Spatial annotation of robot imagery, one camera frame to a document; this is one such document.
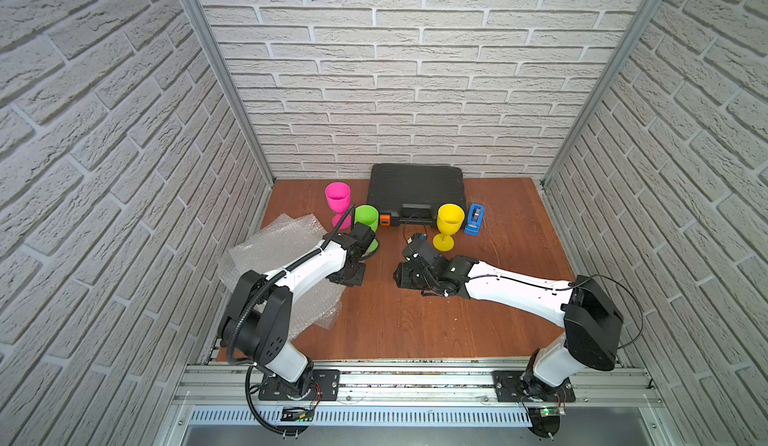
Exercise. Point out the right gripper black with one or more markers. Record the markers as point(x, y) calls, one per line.
point(401, 278)

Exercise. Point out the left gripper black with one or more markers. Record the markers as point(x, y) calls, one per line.
point(349, 274)

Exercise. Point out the yellow plastic wine glass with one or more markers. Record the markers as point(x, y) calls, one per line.
point(450, 218)

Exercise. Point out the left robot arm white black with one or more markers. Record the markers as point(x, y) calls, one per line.
point(255, 326)

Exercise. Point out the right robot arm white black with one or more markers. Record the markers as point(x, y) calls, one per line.
point(590, 320)

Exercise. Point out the green plastic wine glass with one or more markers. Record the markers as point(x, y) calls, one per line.
point(369, 216)

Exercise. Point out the pink plastic wine glass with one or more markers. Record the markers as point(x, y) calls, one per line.
point(338, 196)

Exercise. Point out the black plastic tool case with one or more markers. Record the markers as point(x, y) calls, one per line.
point(413, 193)

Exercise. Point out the blue tape dispenser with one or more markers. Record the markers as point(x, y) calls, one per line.
point(474, 219)

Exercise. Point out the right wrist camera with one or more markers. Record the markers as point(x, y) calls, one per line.
point(417, 240)

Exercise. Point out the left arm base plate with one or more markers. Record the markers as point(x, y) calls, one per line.
point(322, 384)

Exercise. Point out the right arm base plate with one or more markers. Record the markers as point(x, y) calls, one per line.
point(518, 386)

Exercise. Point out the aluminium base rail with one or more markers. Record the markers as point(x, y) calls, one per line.
point(421, 393)

